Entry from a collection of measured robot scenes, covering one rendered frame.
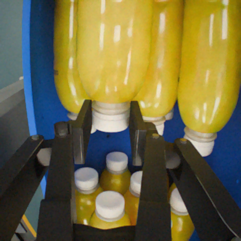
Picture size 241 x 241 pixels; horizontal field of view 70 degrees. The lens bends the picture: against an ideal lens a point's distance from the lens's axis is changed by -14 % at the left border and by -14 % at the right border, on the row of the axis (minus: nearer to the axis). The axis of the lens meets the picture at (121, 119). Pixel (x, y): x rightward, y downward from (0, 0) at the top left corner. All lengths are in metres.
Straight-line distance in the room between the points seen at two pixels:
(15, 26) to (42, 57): 1.25
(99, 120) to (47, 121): 0.09
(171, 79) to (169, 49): 0.03
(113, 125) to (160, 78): 0.07
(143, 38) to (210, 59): 0.06
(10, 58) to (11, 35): 0.17
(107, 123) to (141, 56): 0.07
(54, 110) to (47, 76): 0.05
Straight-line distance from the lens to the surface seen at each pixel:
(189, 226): 0.31
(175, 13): 0.22
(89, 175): 0.31
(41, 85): 0.24
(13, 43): 1.48
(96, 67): 0.16
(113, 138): 0.38
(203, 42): 0.19
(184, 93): 0.20
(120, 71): 0.16
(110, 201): 0.27
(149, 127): 0.16
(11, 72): 1.51
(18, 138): 0.78
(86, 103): 0.19
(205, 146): 0.23
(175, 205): 0.29
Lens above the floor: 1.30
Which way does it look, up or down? 68 degrees down
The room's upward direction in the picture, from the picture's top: 174 degrees clockwise
